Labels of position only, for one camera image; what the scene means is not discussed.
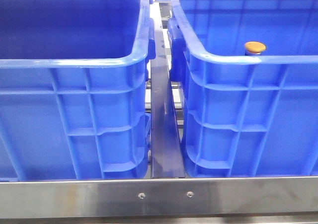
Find yellow push button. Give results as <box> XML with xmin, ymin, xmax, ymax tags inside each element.
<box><xmin>244</xmin><ymin>41</ymin><xmax>266</xmax><ymax>56</ymax></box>

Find blue bin front right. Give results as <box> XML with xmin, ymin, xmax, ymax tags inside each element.
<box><xmin>169</xmin><ymin>0</ymin><xmax>318</xmax><ymax>177</ymax></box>

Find blue bin front left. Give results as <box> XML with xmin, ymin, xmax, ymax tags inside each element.
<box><xmin>0</xmin><ymin>0</ymin><xmax>156</xmax><ymax>182</ymax></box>

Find dark metal divider rail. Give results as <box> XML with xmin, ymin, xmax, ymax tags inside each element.
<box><xmin>150</xmin><ymin>26</ymin><xmax>186</xmax><ymax>179</ymax></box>

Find metal roller rack frame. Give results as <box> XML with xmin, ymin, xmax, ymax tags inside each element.
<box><xmin>0</xmin><ymin>0</ymin><xmax>318</xmax><ymax>220</ymax></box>

